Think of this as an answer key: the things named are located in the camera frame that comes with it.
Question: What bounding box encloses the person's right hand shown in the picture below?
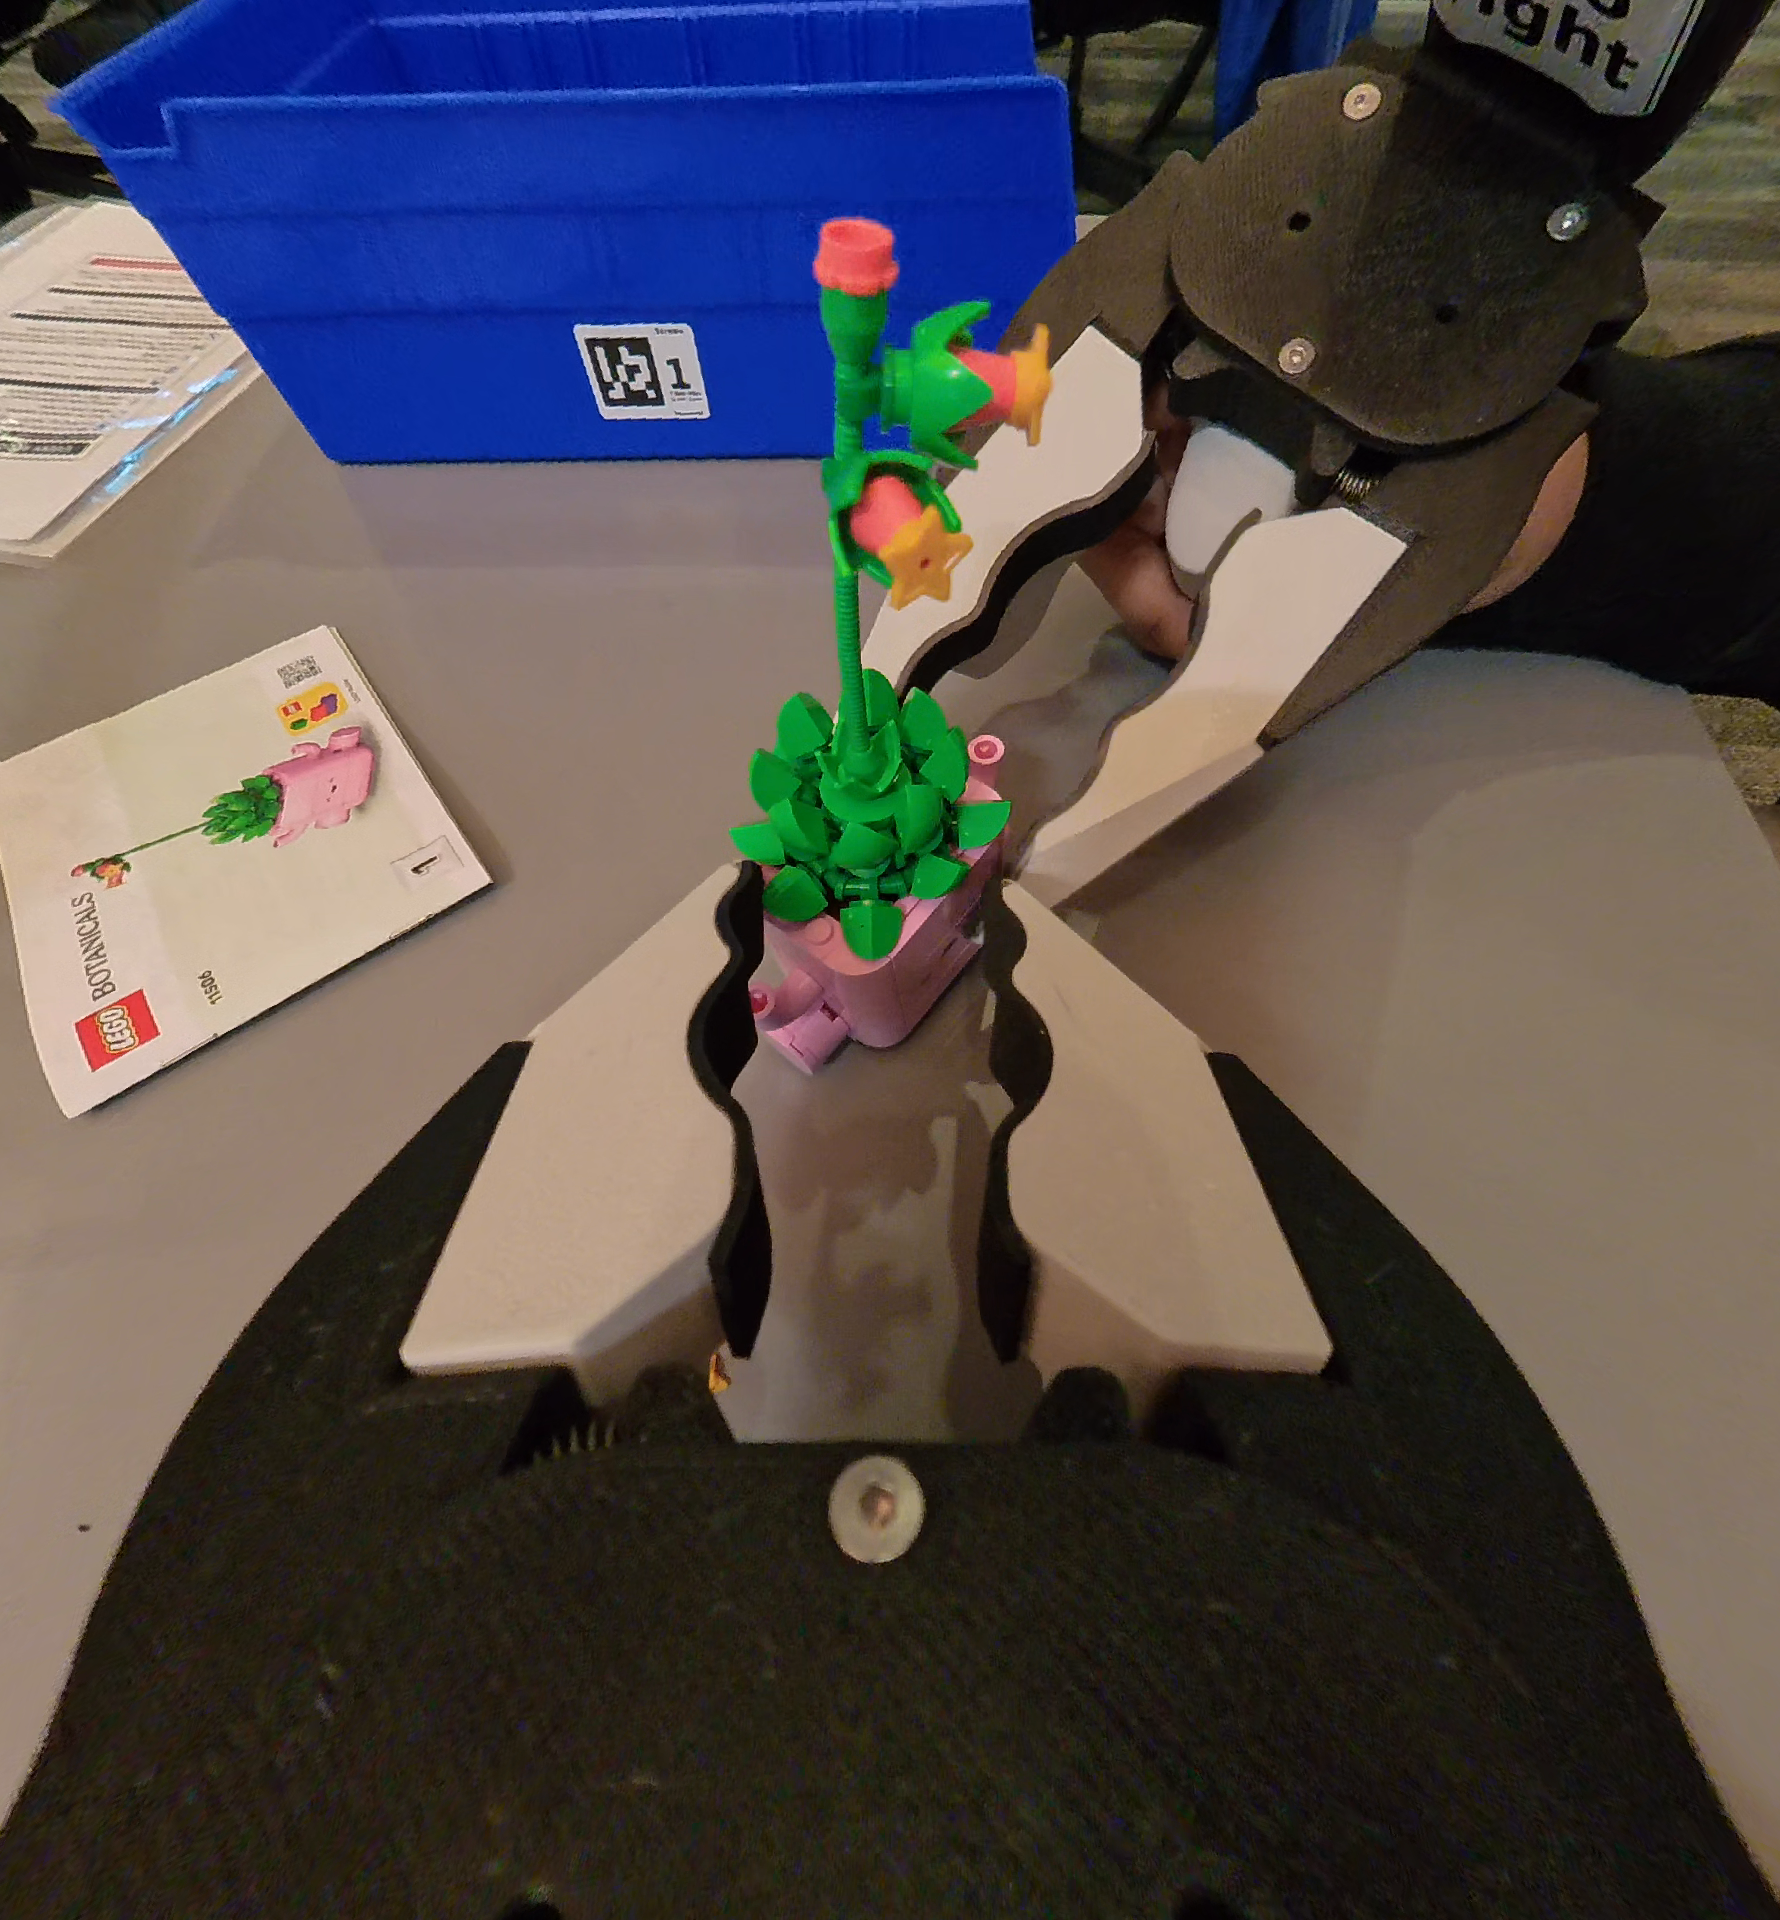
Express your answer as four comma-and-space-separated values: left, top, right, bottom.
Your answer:
1090, 427, 1597, 664

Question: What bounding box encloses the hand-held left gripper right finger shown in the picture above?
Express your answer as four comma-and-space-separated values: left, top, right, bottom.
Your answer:
975, 882, 1335, 1383

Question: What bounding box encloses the green toy brick plant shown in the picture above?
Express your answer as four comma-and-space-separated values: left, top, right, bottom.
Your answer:
728, 217, 1057, 962

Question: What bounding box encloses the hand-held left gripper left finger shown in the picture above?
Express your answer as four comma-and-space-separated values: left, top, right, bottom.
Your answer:
401, 861, 775, 1378

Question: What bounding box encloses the blue fabric cover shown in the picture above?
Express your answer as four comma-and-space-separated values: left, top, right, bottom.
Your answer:
1217, 0, 1385, 153

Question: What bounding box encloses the printed paper in acrylic holder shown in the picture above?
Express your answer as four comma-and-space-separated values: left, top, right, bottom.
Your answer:
0, 202, 266, 560

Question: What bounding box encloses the pink toy brick pot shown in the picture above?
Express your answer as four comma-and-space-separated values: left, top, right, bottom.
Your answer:
747, 734, 1016, 1080

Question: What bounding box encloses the person's right forearm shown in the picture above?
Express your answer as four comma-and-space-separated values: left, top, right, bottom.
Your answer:
1429, 322, 1780, 708

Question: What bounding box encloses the toy brick instruction booklet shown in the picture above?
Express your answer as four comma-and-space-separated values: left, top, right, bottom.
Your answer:
0, 625, 496, 1121

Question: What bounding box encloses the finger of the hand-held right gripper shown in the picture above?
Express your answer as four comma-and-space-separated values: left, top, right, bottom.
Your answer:
860, 322, 1300, 702
1033, 506, 1415, 909

